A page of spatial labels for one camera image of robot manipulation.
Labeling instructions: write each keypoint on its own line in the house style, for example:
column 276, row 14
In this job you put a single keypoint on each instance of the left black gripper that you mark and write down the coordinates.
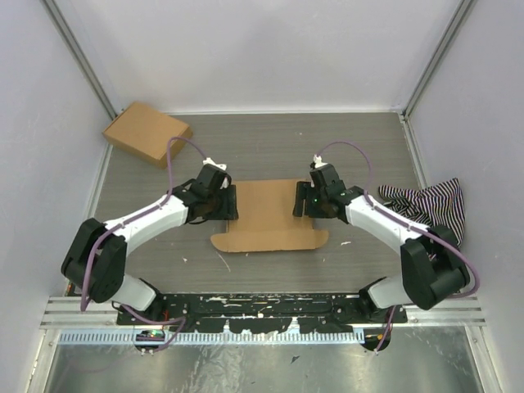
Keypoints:
column 229, row 212

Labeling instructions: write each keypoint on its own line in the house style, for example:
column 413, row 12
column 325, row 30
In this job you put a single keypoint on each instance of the right aluminium frame post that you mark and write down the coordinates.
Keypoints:
column 444, row 44

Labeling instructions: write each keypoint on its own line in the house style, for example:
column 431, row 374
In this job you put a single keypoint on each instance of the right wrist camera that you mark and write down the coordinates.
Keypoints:
column 325, row 178

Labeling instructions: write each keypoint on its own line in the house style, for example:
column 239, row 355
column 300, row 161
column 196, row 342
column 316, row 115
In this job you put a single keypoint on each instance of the folded closed cardboard box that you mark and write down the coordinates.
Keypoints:
column 144, row 132

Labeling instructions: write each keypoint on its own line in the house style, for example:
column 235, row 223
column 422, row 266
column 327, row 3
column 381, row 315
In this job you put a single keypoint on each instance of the aluminium rail front beam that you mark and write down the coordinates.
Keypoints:
column 63, row 312

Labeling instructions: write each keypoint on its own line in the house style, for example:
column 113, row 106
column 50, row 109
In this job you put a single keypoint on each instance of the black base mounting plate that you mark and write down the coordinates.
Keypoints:
column 264, row 312

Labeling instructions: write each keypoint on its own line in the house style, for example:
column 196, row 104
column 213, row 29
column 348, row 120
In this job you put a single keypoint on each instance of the left aluminium frame post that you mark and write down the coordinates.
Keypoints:
column 68, row 36

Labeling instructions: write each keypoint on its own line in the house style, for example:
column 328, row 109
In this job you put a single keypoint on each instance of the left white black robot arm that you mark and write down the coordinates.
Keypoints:
column 96, row 260

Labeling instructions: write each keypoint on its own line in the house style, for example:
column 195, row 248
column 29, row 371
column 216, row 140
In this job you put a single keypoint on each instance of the perforated cable duct strip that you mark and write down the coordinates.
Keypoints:
column 138, row 337

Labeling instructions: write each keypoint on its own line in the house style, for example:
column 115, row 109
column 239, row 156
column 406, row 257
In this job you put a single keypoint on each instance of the purple striped cloth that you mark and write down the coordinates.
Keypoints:
column 440, row 204

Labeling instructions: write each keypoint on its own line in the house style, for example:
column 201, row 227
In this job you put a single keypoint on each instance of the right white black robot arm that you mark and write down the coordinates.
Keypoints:
column 431, row 267

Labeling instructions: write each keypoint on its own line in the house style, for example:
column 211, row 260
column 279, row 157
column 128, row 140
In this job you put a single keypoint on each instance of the aluminium frame post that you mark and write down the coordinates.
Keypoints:
column 68, row 36
column 444, row 44

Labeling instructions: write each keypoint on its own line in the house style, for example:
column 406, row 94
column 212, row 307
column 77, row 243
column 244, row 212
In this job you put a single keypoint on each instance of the cardboard box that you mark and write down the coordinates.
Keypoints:
column 266, row 221
column 144, row 132

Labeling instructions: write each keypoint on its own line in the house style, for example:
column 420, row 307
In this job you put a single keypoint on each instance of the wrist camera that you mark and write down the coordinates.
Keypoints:
column 325, row 178
column 212, row 178

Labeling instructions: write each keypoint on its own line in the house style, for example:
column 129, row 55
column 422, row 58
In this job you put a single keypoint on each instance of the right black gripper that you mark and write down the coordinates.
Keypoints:
column 304, row 191

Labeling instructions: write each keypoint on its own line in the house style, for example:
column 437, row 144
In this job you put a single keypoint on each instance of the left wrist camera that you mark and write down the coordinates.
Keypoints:
column 212, row 178

